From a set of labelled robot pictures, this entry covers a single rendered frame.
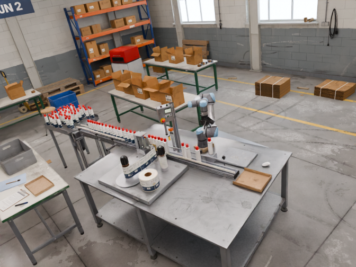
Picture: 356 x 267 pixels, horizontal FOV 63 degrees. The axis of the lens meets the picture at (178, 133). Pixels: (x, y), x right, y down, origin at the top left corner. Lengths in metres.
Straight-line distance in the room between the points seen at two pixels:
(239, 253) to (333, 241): 1.08
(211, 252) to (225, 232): 0.70
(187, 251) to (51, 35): 8.64
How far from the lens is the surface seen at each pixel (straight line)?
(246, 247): 3.26
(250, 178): 3.08
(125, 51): 8.59
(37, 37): 10.43
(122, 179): 3.30
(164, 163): 3.21
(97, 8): 10.37
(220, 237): 2.54
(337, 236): 3.79
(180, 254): 3.27
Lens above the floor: 2.72
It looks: 28 degrees down
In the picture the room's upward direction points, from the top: 10 degrees counter-clockwise
